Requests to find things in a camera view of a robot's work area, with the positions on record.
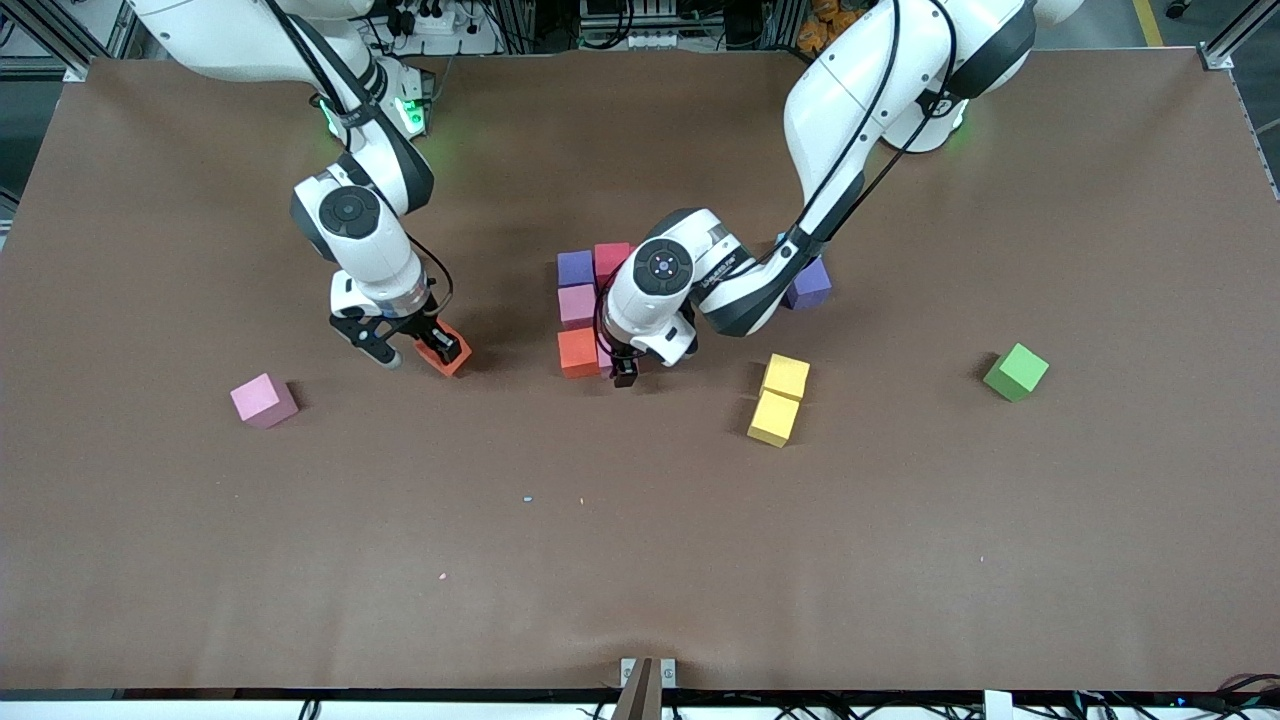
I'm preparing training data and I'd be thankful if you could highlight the orange foam cube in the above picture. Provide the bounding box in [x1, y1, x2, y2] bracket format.
[557, 327, 601, 379]
[414, 322, 474, 378]

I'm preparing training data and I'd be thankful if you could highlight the red foam cube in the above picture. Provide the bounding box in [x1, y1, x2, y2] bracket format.
[594, 242, 633, 291]

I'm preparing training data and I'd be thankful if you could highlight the yellow foam cube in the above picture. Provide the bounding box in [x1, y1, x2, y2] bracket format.
[761, 353, 812, 401]
[746, 392, 801, 448]

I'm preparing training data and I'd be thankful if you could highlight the brown table cover sheet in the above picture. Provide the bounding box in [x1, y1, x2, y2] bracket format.
[0, 45, 1280, 693]

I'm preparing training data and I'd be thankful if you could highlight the white power strip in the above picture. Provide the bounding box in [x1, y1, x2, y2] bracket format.
[385, 0, 501, 56]

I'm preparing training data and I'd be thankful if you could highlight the metal table clamp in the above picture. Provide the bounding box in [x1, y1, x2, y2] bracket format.
[618, 656, 678, 720]

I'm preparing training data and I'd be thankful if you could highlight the white electronics box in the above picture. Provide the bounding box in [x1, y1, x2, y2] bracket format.
[578, 0, 683, 51]

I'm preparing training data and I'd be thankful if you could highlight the bag of orange fruits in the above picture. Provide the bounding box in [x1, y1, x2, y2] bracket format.
[797, 0, 881, 53]

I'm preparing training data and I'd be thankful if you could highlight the green foam cube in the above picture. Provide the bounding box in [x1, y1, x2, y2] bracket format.
[983, 342, 1051, 403]

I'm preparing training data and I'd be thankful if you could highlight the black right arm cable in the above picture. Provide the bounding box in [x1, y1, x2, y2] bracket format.
[262, 0, 456, 319]

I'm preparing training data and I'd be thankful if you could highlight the aluminium frame strut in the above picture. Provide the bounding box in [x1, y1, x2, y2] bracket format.
[1200, 0, 1280, 73]
[0, 0, 136, 83]

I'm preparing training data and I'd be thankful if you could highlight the black cable bundle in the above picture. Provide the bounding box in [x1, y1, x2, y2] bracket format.
[1040, 672, 1280, 720]

